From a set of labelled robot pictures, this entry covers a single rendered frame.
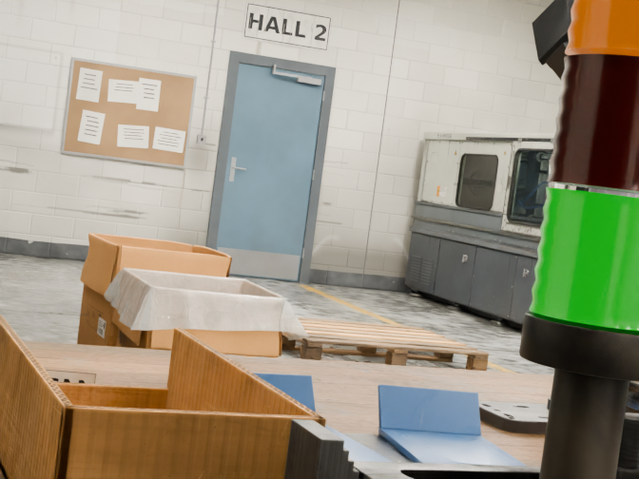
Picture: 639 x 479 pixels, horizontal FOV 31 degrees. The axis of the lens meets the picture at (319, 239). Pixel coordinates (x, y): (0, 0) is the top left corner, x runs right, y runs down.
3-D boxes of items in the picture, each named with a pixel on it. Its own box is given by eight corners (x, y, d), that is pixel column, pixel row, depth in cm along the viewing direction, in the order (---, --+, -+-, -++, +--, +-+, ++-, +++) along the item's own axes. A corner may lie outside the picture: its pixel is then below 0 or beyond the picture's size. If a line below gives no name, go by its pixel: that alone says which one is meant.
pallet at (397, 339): (416, 347, 812) (419, 326, 811) (486, 376, 719) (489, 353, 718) (252, 335, 768) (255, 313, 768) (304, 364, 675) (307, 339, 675)
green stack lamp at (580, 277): (614, 314, 34) (630, 200, 34) (704, 336, 30) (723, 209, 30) (502, 303, 32) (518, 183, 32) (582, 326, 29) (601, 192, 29)
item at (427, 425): (470, 434, 79) (476, 392, 79) (572, 503, 64) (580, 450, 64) (372, 428, 77) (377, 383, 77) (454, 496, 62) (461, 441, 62)
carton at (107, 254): (223, 400, 469) (242, 258, 466) (94, 394, 448) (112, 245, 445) (183, 372, 521) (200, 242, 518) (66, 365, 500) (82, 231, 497)
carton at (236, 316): (297, 445, 408) (315, 302, 405) (119, 436, 387) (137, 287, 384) (244, 402, 470) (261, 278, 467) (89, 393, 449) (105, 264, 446)
